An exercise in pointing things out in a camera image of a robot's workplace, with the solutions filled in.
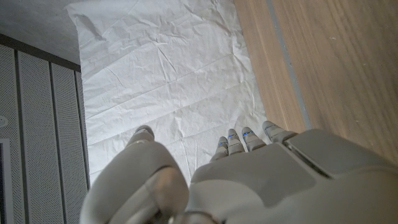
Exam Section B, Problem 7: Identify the white backdrop cloth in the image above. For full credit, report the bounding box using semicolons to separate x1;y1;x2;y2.
65;0;271;187

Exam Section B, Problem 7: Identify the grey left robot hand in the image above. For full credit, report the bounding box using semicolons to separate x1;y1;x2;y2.
79;120;398;224

